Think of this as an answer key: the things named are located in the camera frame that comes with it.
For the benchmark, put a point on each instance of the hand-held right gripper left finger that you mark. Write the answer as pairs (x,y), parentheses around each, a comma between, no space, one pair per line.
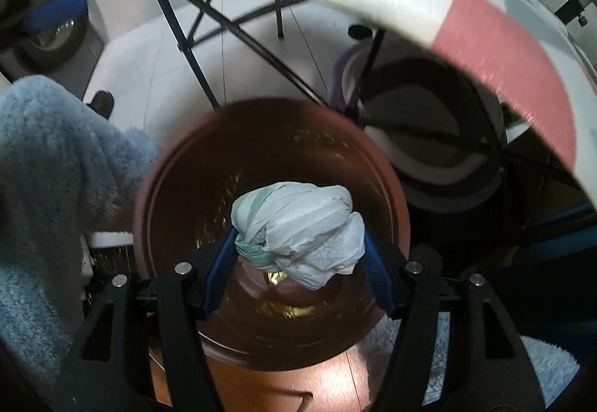
(219,274)

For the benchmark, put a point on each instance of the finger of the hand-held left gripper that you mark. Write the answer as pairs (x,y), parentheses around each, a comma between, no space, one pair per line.
(56,12)

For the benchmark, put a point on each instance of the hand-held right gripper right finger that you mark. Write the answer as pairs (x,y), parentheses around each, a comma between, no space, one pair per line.
(378,279)

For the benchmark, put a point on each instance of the brown round waste bin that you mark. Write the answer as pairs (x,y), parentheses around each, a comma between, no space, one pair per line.
(186,188)

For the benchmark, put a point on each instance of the grey white round cushion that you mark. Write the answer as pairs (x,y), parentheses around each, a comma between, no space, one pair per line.
(443,179)

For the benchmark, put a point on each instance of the blue curtain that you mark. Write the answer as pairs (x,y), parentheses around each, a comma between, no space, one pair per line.
(559,228)

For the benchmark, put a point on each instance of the black folding table frame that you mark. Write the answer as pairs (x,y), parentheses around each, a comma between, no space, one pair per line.
(184,46)

